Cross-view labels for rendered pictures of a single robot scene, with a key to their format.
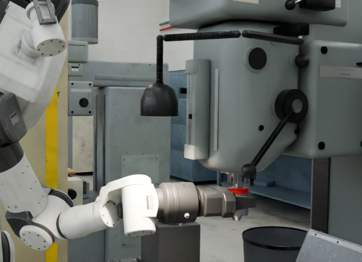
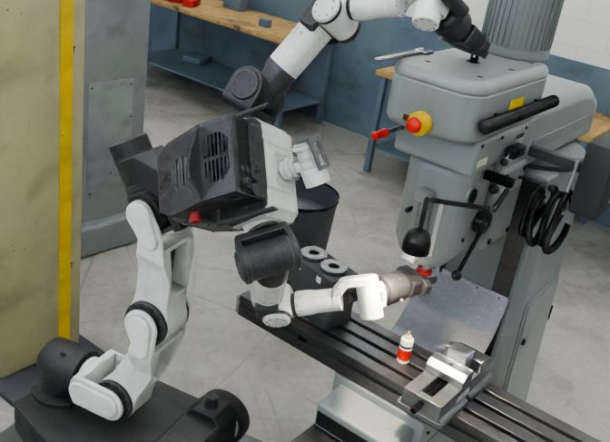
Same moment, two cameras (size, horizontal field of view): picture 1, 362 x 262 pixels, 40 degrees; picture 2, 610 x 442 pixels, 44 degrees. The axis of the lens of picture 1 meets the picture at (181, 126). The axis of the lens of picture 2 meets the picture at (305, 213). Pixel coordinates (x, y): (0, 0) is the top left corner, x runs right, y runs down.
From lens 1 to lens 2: 1.47 m
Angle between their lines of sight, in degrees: 34
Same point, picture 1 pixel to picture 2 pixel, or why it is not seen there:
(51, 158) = (65, 131)
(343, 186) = not seen: hidden behind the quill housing
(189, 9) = (427, 153)
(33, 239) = (276, 322)
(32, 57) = (287, 181)
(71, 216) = (309, 302)
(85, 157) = not seen: outside the picture
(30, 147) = (43, 121)
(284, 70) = (481, 196)
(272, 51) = (479, 187)
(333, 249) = (451, 283)
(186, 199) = (403, 289)
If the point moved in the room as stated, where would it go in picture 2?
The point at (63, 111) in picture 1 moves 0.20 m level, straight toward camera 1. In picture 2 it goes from (79, 70) to (99, 84)
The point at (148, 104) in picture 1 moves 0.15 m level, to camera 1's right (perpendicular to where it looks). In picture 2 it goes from (417, 249) to (465, 245)
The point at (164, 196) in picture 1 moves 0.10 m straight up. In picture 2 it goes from (389, 289) to (397, 258)
